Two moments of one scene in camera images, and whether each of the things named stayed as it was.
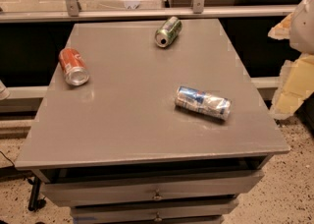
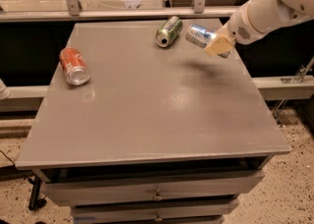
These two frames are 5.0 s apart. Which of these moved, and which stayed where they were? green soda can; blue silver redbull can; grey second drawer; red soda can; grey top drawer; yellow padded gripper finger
Moved: blue silver redbull can; yellow padded gripper finger
Stayed: green soda can; grey top drawer; red soda can; grey second drawer
